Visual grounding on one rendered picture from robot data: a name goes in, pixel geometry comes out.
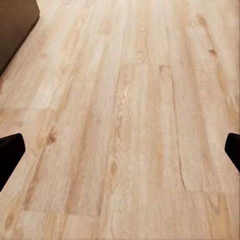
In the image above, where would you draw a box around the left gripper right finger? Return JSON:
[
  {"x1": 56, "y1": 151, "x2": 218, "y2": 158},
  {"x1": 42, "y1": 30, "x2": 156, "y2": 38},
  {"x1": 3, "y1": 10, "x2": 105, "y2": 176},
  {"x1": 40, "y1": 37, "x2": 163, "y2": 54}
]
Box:
[{"x1": 224, "y1": 133, "x2": 240, "y2": 172}]

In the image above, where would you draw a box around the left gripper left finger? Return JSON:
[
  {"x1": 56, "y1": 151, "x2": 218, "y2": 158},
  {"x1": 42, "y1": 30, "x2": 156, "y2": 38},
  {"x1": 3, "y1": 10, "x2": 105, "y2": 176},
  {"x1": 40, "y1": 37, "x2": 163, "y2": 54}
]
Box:
[{"x1": 0, "y1": 133, "x2": 26, "y2": 192}]

